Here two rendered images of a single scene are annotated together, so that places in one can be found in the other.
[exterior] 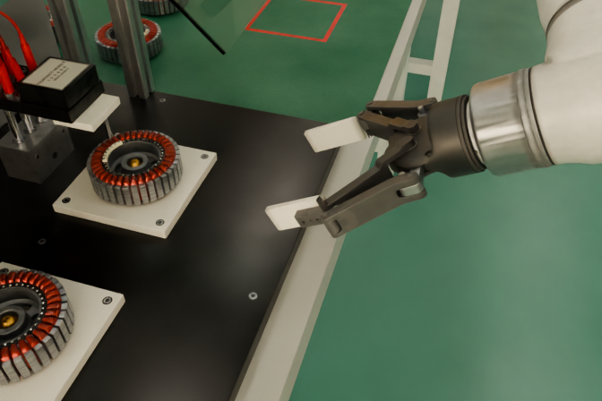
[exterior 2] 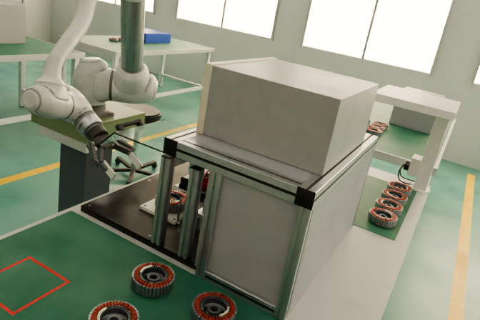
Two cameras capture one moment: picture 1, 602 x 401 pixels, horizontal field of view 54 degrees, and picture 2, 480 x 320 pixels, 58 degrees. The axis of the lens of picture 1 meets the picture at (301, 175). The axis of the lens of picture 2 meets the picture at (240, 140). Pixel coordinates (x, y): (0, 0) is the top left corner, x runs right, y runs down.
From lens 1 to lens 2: 1.97 m
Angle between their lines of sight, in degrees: 120
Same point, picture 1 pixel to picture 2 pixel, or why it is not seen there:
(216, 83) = (116, 248)
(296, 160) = (111, 201)
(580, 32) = (80, 100)
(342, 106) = (66, 220)
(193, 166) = (151, 203)
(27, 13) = not seen: hidden behind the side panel
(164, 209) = not seen: hidden behind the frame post
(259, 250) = (141, 186)
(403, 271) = not seen: outside the picture
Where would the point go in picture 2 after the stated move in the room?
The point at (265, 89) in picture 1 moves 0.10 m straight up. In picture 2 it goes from (93, 238) to (96, 208)
